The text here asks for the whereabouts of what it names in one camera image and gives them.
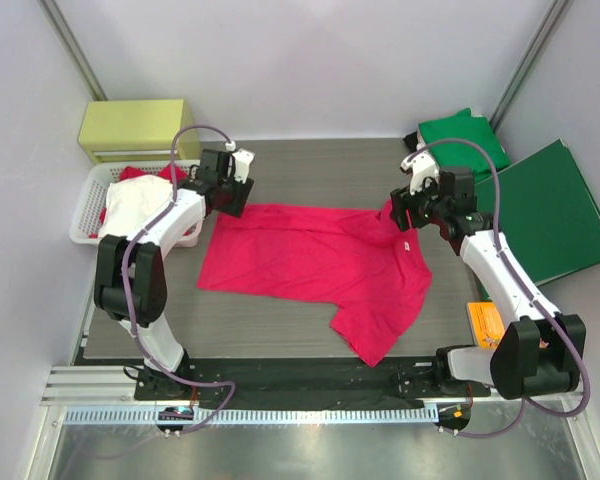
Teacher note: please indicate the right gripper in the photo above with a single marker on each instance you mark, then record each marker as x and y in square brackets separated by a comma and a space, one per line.
[404, 210]

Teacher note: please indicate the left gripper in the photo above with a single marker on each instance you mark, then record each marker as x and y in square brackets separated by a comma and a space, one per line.
[238, 196]

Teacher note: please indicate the pink red t-shirt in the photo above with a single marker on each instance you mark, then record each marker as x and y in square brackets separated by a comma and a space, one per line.
[355, 259]

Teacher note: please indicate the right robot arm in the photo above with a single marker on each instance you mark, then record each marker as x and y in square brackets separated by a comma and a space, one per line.
[541, 351]

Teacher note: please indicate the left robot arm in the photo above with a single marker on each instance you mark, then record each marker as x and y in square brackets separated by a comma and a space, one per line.
[130, 283]

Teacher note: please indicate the red t-shirt in basket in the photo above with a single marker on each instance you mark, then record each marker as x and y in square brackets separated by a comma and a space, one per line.
[130, 172]

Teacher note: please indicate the folded black shirt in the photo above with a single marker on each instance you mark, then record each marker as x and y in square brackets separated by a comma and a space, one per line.
[413, 141]

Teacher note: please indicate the yellow-green box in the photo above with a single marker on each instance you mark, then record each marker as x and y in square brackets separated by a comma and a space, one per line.
[132, 130]

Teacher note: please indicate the green binder folder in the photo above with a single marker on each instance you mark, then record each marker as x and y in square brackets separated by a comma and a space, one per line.
[548, 214]

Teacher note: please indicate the white plastic laundry basket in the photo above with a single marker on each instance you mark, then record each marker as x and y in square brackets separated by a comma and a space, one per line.
[86, 220]

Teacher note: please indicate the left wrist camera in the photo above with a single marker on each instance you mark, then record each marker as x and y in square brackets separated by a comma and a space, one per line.
[240, 163]

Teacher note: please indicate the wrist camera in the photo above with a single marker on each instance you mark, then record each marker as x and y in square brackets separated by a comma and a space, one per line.
[240, 163]
[422, 169]

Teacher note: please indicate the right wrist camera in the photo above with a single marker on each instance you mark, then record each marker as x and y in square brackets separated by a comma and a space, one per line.
[422, 169]

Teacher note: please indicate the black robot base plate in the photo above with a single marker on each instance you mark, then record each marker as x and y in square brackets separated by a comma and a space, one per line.
[310, 384]

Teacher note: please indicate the right corner aluminium post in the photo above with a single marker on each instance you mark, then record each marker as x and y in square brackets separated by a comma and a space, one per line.
[540, 40]

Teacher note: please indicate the corner aluminium post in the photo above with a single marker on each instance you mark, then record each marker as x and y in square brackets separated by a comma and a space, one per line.
[73, 49]
[540, 40]

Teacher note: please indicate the slotted cable duct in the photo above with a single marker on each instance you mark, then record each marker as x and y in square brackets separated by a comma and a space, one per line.
[163, 415]

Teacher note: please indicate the aluminium frame rail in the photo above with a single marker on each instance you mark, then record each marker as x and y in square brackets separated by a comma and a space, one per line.
[87, 385]

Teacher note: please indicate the left corner aluminium post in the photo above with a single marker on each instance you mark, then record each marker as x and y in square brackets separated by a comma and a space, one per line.
[73, 49]

